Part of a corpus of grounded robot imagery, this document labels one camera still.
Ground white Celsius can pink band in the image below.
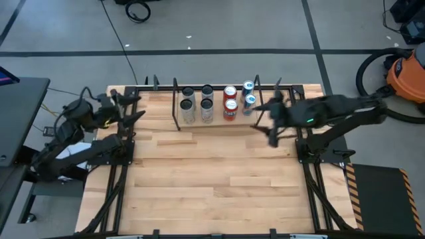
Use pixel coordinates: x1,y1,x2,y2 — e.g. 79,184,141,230
200,98,214,124

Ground dark monitor screen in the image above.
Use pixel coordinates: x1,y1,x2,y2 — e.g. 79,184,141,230
0,66,20,86

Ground black mat yellow striped edges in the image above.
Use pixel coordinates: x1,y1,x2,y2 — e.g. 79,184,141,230
345,163,425,236

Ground blue silver Red Bull can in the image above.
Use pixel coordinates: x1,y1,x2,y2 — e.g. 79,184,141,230
242,93,258,117
241,80,256,97

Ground coiled black cable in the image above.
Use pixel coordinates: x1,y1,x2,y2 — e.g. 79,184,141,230
125,0,152,24

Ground black desk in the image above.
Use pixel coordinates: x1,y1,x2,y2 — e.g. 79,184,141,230
0,76,89,233

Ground long black floor cable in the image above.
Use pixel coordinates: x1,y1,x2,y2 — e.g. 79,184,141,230
99,0,139,86

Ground white pineapple Celsius can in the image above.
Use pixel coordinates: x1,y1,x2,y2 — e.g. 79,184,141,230
181,86,197,102

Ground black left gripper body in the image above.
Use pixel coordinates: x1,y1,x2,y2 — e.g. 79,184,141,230
96,88,126,131

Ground yellow cable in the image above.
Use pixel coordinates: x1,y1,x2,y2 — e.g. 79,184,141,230
39,102,62,118

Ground orange shop vacuum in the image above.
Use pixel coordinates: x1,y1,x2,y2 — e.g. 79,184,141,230
355,47,425,125
377,42,425,114

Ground white power box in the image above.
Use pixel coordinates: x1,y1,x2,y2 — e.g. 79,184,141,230
54,141,92,182

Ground thin black cable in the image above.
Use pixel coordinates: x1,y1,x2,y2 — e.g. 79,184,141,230
46,87,82,97

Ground black equipment box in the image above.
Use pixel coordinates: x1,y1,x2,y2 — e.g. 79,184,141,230
400,16,425,46
390,0,425,23

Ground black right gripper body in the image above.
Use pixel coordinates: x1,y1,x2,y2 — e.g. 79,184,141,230
268,90,301,149

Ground red Fanta strawberry can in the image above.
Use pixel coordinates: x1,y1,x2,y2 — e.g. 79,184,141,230
222,85,238,102
222,98,239,121

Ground wooden shelf black metal frame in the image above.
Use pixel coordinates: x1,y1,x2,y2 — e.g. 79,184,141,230
171,74,266,133

